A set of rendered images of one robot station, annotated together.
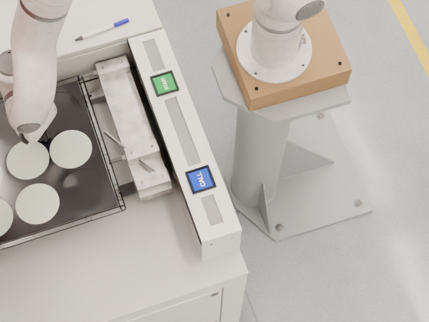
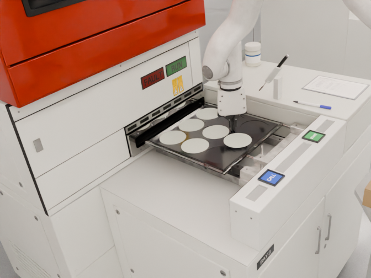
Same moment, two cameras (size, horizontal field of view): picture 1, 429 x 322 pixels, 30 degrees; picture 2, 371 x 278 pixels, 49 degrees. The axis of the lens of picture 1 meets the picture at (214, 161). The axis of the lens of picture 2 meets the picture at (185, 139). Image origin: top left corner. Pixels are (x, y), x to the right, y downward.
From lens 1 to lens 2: 118 cm
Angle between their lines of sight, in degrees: 52
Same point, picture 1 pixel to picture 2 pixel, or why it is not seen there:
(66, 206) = (202, 154)
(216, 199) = (266, 191)
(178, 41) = not seen: outside the picture
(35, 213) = (189, 147)
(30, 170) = (210, 135)
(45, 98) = (220, 49)
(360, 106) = not seen: outside the picture
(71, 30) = (297, 99)
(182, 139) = (289, 160)
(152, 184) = (250, 173)
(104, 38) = (308, 108)
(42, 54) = (234, 24)
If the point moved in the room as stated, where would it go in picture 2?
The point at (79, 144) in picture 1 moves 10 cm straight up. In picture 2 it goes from (243, 140) to (243, 116)
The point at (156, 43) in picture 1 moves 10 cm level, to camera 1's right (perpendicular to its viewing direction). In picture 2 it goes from (333, 123) to (358, 135)
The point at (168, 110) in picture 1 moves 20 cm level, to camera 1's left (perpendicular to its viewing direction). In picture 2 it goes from (300, 146) to (260, 122)
